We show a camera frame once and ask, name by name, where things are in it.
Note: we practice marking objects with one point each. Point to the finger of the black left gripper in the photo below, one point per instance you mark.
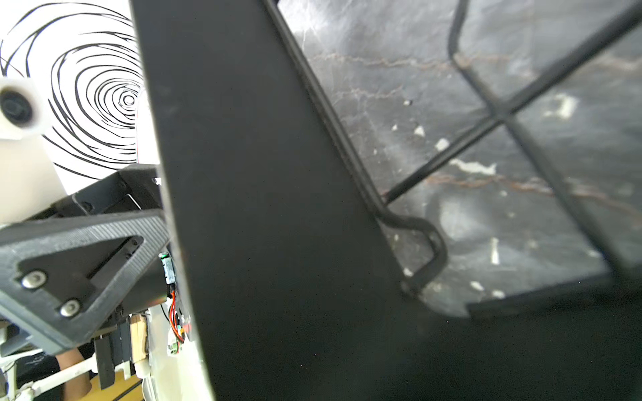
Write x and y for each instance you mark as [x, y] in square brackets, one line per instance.
[66, 280]

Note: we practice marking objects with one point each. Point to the black wire dish rack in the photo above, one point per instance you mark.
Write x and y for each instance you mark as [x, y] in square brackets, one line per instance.
[302, 282]

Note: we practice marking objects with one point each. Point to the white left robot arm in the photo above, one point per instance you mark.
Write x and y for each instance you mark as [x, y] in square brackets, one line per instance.
[30, 186]

